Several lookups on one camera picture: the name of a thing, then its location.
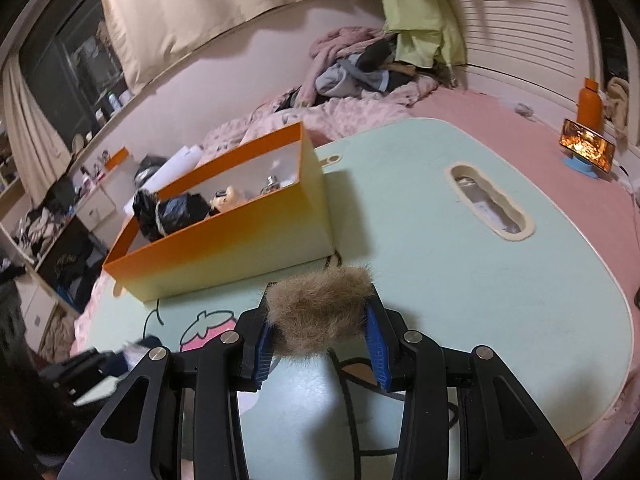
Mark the pile of clothes on bed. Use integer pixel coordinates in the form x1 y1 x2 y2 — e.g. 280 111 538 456
274 26 457 112

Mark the white fur scrunchie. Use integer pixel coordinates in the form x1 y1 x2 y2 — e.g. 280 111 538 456
122 344 149 370

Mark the white-haired chibi figurine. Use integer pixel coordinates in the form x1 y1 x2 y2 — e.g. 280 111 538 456
210 186 247 214

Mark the small orange box on desk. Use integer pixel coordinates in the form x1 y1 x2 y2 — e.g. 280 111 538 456
104 148 130 172

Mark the green hanging cloth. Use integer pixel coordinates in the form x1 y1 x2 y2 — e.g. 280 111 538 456
381 0 466 70

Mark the brown fur scrunchie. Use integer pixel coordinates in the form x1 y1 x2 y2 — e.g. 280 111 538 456
266 266 373 359

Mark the orange gradient storage box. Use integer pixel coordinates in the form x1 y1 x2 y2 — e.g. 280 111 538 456
103 122 334 301

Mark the phone on blue stand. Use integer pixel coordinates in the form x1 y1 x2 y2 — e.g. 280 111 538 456
559 118 615 179

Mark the pink floral quilt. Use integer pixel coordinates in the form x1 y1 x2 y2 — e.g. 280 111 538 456
198 92 418 165

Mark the white drawer desk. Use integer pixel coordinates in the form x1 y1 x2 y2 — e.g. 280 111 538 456
76 171 136 248

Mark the orange water bottle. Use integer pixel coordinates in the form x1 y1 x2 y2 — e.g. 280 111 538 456
576 78 604 133

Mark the silver metal clip mirror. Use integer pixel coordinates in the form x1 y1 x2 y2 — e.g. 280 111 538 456
260 176 281 195

